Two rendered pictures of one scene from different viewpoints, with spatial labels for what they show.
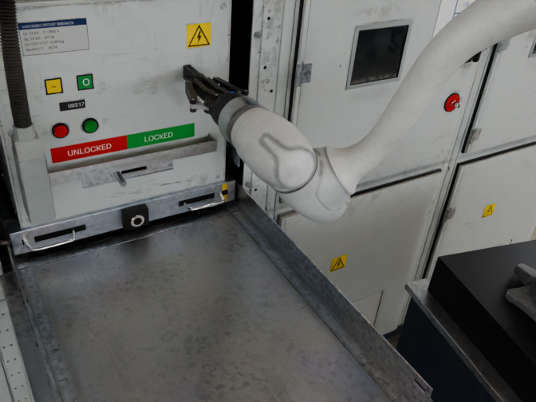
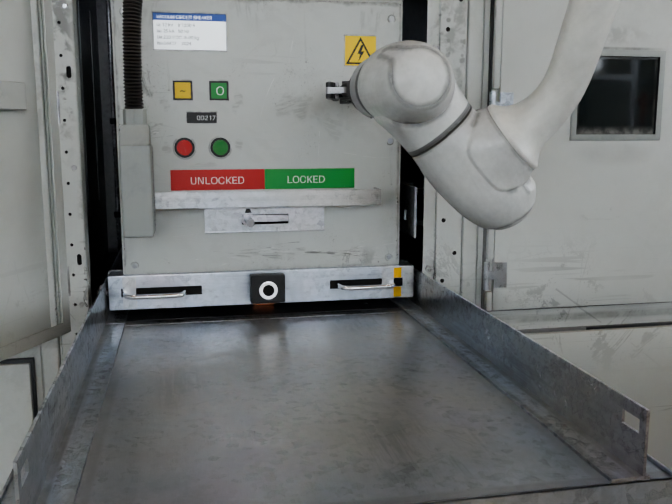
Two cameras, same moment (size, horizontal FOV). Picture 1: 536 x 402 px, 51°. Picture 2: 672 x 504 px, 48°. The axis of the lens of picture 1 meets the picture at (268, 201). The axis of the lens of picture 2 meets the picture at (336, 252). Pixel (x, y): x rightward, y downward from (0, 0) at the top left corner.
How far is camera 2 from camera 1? 60 cm
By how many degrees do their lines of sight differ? 32
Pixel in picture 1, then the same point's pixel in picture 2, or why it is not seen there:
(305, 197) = (453, 157)
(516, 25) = not seen: outside the picture
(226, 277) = (368, 349)
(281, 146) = (400, 48)
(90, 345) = (149, 374)
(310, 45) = (508, 66)
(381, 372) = (578, 433)
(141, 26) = (289, 31)
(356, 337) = (547, 401)
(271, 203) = not seen: hidden behind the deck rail
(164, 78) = (315, 100)
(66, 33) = (203, 29)
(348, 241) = not seen: hidden behind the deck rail
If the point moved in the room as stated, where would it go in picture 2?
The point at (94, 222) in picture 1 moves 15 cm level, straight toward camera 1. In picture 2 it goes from (213, 285) to (197, 305)
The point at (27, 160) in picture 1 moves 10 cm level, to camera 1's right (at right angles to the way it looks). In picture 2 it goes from (129, 145) to (185, 145)
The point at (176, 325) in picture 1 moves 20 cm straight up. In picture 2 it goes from (273, 372) to (271, 226)
